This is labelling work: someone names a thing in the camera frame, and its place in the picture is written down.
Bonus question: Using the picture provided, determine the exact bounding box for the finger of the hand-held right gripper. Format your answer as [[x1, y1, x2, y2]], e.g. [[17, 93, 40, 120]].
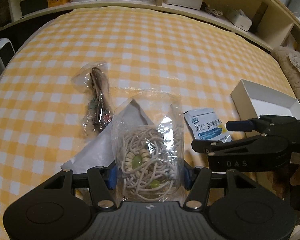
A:
[[226, 114, 300, 137], [191, 133, 289, 157]]

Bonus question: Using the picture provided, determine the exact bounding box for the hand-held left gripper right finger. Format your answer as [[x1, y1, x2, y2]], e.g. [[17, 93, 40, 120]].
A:
[[182, 165, 258, 210]]

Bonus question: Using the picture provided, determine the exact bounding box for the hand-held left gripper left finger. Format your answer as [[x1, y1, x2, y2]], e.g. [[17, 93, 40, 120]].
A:
[[42, 164, 118, 210]]

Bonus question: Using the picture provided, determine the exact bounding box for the blue and white sachet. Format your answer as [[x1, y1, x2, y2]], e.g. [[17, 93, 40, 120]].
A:
[[183, 107, 233, 143]]

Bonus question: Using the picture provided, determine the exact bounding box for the white cardboard box tray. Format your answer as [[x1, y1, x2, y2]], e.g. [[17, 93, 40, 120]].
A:
[[230, 78, 300, 121]]

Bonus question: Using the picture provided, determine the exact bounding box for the clear bag of beige cord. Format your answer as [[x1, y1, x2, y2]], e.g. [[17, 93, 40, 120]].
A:
[[110, 92, 186, 203]]

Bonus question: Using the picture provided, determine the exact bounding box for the person's right hand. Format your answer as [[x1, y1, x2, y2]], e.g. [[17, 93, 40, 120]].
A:
[[289, 165, 300, 187]]

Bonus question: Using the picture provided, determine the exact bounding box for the white paper sheet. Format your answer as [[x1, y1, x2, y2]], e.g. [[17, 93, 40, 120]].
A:
[[60, 98, 155, 176]]

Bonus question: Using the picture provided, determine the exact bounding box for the beige fluffy blanket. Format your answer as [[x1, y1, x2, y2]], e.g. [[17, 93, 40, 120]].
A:
[[271, 45, 300, 101]]

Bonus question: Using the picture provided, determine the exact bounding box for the white tissue box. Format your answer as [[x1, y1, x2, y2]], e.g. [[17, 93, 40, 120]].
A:
[[225, 8, 253, 32]]

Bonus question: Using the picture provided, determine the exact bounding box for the wooden headboard shelf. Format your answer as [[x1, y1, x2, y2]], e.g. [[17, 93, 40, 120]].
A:
[[0, 0, 300, 53]]

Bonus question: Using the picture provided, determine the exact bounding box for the yellow checked bed sheet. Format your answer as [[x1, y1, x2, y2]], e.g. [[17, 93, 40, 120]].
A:
[[0, 6, 300, 207]]

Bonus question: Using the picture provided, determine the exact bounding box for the white space heater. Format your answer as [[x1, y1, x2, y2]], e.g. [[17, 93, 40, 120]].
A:
[[0, 38, 15, 81]]

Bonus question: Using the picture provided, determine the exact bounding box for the black storage box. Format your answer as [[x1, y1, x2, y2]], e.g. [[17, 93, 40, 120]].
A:
[[20, 0, 49, 16]]

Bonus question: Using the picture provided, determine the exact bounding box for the clear bag with brown bracelet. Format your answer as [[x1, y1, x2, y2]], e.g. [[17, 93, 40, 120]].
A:
[[70, 61, 114, 137]]

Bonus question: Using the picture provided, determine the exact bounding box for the bundle of cord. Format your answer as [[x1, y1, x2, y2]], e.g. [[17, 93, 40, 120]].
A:
[[204, 4, 224, 17]]

